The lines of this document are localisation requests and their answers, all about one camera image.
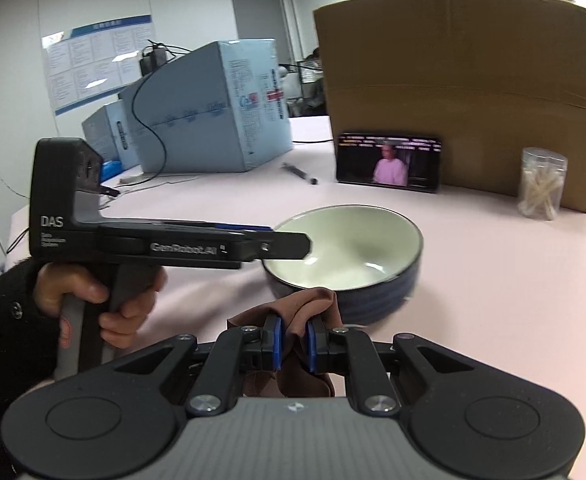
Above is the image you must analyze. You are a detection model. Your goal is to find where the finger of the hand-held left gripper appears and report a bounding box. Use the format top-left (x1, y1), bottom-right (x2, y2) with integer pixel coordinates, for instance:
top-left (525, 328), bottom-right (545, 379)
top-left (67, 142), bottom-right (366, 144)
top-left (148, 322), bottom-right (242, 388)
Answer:
top-left (165, 219), bottom-right (274, 234)
top-left (245, 231), bottom-right (314, 263)

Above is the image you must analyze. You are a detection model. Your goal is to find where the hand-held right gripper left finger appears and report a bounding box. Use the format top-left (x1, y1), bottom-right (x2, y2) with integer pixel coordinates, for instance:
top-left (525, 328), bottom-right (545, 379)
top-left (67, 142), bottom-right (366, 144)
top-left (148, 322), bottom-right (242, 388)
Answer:
top-left (115, 314), bottom-right (284, 416)

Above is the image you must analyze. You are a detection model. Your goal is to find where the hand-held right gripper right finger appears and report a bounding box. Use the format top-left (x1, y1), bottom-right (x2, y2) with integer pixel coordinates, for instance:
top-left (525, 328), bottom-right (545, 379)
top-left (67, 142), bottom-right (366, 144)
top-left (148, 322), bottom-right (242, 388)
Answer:
top-left (305, 317), bottom-right (474, 417)

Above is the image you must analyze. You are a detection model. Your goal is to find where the brown cloth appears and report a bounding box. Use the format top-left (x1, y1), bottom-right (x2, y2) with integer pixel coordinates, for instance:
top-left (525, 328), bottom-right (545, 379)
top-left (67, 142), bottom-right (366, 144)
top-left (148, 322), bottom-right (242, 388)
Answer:
top-left (227, 287), bottom-right (342, 398)

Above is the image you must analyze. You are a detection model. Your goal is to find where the dark blue bowl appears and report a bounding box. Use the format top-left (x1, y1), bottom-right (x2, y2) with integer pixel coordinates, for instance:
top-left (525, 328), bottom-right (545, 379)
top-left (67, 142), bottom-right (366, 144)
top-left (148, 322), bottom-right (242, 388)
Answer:
top-left (262, 204), bottom-right (424, 326)

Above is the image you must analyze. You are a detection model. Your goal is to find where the person's left forearm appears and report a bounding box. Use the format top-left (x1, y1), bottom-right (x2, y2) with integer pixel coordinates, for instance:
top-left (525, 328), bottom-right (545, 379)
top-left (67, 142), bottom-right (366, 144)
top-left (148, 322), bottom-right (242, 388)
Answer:
top-left (0, 257), bottom-right (62, 480)

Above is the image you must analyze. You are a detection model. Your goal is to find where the person's left hand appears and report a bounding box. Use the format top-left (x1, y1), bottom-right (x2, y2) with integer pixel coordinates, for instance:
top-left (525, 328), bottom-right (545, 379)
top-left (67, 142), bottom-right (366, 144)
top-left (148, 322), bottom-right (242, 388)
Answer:
top-left (33, 261), bottom-right (168, 350)

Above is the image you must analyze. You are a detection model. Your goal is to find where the black pen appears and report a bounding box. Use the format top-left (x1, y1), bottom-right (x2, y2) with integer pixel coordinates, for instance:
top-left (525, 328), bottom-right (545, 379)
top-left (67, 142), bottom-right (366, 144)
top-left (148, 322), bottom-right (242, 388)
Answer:
top-left (282, 162), bottom-right (320, 186)

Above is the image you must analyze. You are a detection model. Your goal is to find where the small light blue carton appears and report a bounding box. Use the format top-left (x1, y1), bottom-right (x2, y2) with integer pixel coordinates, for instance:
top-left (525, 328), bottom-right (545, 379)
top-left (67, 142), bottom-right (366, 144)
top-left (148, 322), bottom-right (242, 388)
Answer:
top-left (81, 100), bottom-right (141, 171)

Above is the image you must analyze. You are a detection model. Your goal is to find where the large light blue carton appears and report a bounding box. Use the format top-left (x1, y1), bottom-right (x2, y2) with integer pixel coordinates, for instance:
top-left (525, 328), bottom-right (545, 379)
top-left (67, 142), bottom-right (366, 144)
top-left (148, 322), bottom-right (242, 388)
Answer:
top-left (118, 38), bottom-right (294, 174)

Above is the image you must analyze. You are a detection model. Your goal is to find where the black smartphone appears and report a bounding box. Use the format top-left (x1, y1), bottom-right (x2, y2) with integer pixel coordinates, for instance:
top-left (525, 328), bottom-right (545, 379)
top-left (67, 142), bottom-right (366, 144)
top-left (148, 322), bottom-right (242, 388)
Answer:
top-left (335, 132), bottom-right (444, 195)

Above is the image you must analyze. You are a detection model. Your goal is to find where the black power adapter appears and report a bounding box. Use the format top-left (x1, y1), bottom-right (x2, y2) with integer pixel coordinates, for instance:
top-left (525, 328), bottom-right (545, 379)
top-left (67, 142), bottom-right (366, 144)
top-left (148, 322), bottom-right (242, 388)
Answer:
top-left (139, 42), bottom-right (172, 77)

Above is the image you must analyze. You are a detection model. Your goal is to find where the large brown cardboard box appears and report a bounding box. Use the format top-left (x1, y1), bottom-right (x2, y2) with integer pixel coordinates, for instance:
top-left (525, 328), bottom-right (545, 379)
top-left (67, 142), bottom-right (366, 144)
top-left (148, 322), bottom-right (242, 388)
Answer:
top-left (313, 0), bottom-right (586, 213)

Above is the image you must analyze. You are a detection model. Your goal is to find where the clear cotton swab jar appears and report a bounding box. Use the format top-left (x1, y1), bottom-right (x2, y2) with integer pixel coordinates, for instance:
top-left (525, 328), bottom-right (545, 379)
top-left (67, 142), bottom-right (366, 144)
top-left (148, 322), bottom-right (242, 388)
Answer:
top-left (517, 146), bottom-right (568, 221)

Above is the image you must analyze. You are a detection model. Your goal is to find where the black cable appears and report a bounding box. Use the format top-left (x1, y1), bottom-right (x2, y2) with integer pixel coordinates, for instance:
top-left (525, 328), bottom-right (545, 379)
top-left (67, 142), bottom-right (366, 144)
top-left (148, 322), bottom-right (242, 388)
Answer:
top-left (93, 45), bottom-right (194, 196)

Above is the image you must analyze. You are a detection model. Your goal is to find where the wall poster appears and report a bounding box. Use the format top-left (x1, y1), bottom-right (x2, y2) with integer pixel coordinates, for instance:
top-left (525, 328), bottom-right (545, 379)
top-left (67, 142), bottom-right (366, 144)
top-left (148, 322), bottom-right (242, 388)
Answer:
top-left (40, 14), bottom-right (154, 118)

